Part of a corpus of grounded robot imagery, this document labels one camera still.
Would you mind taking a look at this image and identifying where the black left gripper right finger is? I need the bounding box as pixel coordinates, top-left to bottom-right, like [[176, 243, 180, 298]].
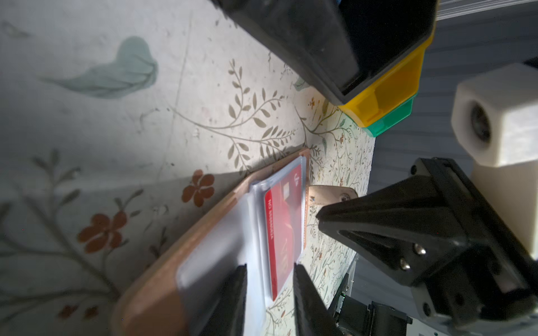
[[293, 263, 349, 336]]

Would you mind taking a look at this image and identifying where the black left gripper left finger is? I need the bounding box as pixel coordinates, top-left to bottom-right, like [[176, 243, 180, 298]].
[[200, 265, 248, 336]]

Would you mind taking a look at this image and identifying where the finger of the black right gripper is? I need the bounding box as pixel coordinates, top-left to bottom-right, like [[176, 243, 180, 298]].
[[317, 176, 469, 287]]

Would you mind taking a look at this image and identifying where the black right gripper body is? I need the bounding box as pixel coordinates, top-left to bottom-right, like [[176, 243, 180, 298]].
[[411, 158, 537, 328]]

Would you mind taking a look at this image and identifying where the tan leather card holder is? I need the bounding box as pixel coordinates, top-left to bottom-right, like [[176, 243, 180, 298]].
[[111, 149, 357, 335]]

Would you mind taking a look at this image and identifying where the red card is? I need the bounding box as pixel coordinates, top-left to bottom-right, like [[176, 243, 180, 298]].
[[263, 168, 303, 300]]

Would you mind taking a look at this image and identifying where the green plastic bin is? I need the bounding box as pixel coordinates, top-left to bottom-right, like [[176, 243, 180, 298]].
[[363, 95, 416, 138]]

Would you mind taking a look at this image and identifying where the yellow plastic bin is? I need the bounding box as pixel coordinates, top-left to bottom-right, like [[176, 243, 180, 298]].
[[338, 21, 436, 128]]

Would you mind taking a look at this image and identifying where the black plastic bin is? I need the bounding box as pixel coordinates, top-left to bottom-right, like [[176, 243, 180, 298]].
[[213, 0, 438, 105]]

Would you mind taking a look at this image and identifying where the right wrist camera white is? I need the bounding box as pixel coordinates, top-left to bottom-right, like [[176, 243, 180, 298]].
[[451, 63, 537, 259]]

